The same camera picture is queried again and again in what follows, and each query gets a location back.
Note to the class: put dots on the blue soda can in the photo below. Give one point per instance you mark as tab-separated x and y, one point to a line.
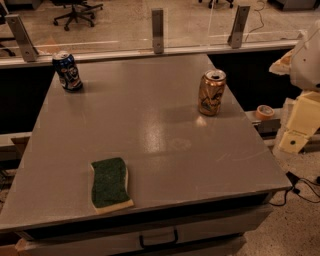
67	71

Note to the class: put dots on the clear glass barrier panel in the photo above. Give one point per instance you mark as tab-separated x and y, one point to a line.
122	25

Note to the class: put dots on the orange soda can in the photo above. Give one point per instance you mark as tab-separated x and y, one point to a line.
211	90

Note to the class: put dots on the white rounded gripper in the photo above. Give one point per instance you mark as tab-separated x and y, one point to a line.
307	63

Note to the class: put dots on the left metal glass bracket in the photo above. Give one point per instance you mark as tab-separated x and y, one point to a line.
27	49

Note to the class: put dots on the grey drawer front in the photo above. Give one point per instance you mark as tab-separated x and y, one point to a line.
219	236

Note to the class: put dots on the black drawer handle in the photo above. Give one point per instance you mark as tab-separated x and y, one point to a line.
157	242

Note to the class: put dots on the roll of orange tape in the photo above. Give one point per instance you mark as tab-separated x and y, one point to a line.
264	112

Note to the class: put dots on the black office chair base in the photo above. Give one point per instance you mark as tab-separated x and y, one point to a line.
80	9

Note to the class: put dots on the middle metal glass bracket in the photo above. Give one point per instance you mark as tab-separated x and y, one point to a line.
157	31

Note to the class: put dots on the metal glass bracket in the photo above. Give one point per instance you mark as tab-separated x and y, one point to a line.
157	31
27	49
236	35

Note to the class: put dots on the green and yellow sponge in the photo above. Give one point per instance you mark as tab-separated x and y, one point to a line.
109	189

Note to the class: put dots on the right metal glass bracket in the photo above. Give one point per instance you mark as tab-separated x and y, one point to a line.
236	35

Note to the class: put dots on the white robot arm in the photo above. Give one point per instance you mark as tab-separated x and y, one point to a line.
302	64

